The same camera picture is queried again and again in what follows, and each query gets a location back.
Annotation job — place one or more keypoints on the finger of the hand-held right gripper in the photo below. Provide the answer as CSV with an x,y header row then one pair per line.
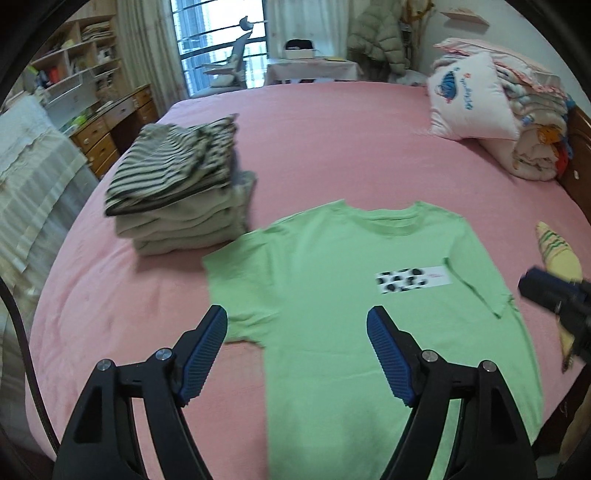
x,y
542,288

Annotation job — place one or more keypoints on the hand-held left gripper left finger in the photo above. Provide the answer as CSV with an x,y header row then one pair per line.
x,y
203,355

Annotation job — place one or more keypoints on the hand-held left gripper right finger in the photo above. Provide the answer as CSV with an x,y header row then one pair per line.
x,y
388,355

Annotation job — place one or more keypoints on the light green t-shirt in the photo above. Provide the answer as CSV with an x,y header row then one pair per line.
x,y
332,277

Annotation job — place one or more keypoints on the stack of beige folded clothes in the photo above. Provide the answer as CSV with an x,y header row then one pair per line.
x,y
184,226

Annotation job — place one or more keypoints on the yellow striped cloth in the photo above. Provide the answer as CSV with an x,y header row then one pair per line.
x,y
561,263

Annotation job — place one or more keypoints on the wooden headboard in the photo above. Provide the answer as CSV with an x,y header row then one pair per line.
x,y
579,161

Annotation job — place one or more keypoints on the folded patterned quilt pile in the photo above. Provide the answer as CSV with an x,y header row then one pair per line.
x,y
535,138

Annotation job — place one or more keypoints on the white printed pillow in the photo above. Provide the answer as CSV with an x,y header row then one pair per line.
x,y
471,106

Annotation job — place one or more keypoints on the striped folded garment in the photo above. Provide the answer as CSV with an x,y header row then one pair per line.
x,y
171,161

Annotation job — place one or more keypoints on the pink bed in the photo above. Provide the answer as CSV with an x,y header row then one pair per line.
x,y
346,138

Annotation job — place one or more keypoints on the wooden desk with drawers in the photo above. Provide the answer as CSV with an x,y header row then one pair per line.
x,y
99,138

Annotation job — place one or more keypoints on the white lace cloth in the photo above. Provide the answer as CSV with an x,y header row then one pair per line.
x,y
32,184

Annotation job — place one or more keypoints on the small cloth-covered table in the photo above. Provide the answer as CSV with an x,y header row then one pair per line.
x,y
314,71

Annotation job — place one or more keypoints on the grey office chair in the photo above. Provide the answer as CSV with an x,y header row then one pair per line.
x,y
233,60

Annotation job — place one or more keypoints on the pale green puffer jacket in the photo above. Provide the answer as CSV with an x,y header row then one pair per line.
x,y
378,37

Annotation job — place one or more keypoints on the wooden coat rack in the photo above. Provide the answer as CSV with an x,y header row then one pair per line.
x,y
418,11

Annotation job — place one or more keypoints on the beige patterned curtain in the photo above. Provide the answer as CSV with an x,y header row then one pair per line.
x,y
152,46

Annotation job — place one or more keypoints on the window with black bars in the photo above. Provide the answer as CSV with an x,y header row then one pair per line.
x,y
207,41

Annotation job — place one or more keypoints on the white basket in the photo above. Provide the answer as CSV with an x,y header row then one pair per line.
x,y
300,50

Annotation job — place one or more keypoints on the wooden bookshelf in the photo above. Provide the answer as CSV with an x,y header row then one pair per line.
x,y
69,60

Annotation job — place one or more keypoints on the white sheer curtain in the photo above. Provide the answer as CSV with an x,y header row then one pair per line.
x,y
304,23

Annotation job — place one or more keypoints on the wooden wall shelf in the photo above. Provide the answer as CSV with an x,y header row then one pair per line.
x,y
466,16

